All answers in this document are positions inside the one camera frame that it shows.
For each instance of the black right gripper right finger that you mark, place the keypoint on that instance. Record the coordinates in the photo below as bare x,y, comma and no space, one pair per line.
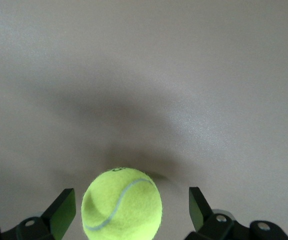
221,230

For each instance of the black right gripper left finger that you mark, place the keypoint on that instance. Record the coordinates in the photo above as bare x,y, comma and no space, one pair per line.
46,222

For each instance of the yellow tennis ball black logo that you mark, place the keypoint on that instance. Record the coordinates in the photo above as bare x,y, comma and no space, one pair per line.
121,207

